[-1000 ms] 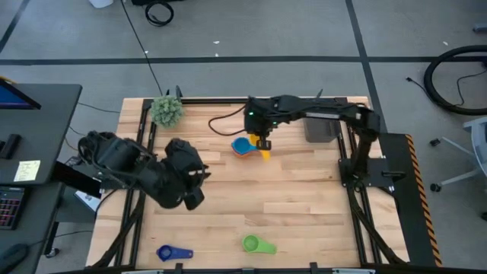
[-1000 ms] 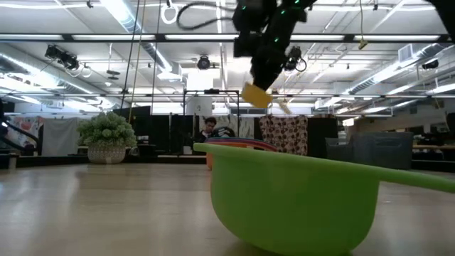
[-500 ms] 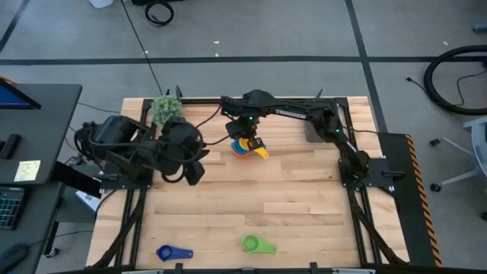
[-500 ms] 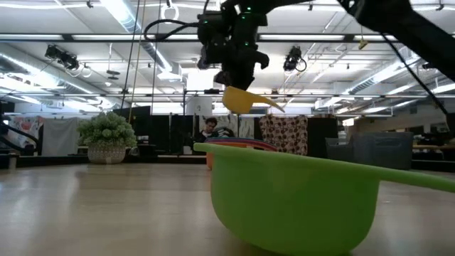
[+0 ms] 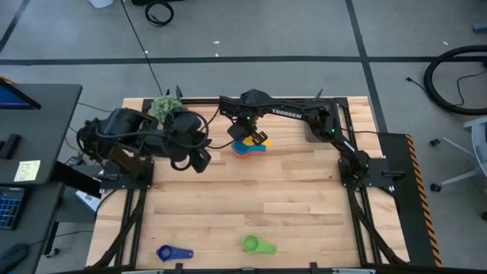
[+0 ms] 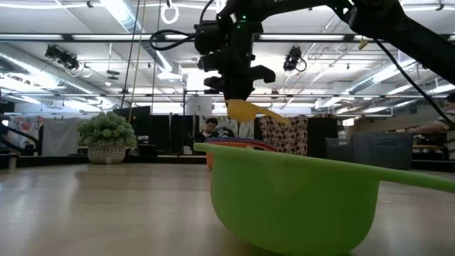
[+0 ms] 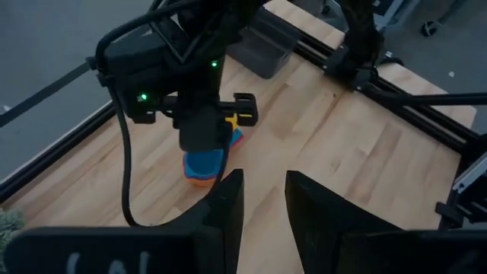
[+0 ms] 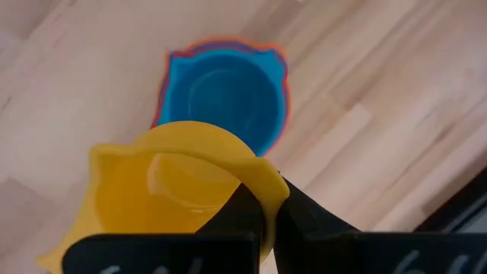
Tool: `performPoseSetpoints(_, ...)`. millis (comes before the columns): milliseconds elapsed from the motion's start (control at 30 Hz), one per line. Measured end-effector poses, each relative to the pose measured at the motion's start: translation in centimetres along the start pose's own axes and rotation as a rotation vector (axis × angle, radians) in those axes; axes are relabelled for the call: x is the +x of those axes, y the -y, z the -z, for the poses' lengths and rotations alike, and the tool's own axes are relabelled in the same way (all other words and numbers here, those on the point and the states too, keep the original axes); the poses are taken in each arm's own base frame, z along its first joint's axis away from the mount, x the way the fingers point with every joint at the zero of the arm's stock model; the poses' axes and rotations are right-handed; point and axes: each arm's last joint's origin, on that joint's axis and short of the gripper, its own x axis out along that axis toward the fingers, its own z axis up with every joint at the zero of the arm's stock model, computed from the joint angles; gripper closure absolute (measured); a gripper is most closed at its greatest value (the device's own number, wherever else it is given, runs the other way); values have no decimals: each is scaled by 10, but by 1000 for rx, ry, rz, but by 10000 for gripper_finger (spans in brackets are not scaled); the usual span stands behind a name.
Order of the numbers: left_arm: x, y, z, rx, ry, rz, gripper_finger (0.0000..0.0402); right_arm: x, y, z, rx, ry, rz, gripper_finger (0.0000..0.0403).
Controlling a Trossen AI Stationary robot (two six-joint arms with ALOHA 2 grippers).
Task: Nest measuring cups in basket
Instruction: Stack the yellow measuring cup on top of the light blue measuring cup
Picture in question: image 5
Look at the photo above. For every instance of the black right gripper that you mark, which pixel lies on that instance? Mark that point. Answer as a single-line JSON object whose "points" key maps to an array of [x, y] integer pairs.
{"points": [[241, 129]]}

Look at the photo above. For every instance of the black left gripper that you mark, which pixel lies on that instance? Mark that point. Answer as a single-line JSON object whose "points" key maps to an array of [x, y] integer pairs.
{"points": [[186, 125]]}

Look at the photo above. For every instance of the yellow measuring cup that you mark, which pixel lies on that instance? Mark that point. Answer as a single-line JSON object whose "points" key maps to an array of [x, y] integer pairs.
{"points": [[268, 143]]}

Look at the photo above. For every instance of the teal measuring cup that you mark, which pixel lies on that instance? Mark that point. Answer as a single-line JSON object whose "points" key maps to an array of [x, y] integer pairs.
{"points": [[247, 147]]}

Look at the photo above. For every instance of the orange measuring cup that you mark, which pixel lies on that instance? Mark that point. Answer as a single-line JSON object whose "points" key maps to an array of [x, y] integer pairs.
{"points": [[239, 155]]}

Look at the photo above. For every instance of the green measuring cup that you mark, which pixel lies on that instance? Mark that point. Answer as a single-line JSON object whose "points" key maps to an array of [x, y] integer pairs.
{"points": [[251, 243]]}

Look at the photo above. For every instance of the small dark blue measuring cup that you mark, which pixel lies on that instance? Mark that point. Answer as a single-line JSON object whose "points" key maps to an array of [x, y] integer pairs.
{"points": [[165, 252]]}

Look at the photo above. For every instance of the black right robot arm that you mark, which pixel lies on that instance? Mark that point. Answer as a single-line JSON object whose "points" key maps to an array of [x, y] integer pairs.
{"points": [[304, 114]]}

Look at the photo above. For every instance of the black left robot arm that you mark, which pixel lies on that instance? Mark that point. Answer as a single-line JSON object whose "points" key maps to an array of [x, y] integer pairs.
{"points": [[125, 141]]}

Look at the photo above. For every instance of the grey plastic basket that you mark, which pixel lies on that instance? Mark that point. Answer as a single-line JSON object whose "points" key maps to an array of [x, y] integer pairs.
{"points": [[314, 135]]}

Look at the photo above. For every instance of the green plant in white pot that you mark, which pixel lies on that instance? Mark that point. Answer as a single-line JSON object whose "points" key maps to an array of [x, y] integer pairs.
{"points": [[164, 106]]}

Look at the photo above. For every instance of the white papers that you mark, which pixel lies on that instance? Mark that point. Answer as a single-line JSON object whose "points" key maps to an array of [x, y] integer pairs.
{"points": [[88, 199]]}

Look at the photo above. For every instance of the black desk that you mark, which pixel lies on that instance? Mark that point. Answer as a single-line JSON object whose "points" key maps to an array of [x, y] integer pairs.
{"points": [[42, 133]]}

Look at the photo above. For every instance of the black mat with hazard stripes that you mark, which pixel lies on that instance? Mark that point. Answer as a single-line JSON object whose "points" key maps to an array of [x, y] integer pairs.
{"points": [[407, 228]]}

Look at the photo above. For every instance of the yellow sticky note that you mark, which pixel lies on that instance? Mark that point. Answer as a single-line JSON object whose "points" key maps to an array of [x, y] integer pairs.
{"points": [[27, 170]]}

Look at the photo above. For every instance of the white object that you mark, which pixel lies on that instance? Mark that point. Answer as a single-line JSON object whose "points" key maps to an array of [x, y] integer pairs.
{"points": [[100, 3]]}

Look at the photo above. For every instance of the small black box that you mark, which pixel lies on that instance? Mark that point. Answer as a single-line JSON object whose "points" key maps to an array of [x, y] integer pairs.
{"points": [[8, 145]]}

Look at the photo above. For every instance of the computer monitor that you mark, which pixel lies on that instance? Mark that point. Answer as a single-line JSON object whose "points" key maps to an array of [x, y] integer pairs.
{"points": [[15, 98]]}

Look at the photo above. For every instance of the backlit keyboard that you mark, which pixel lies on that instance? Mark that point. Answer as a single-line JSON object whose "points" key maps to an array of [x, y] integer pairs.
{"points": [[9, 207]]}

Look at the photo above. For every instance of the black computer mouse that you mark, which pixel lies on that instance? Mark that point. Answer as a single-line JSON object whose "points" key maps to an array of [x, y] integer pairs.
{"points": [[11, 257]]}

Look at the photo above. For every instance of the white office chair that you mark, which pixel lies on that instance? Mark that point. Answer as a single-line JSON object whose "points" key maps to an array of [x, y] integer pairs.
{"points": [[479, 141]]}

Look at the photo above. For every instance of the black table frame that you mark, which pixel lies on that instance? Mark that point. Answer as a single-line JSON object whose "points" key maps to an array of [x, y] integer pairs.
{"points": [[198, 100]]}

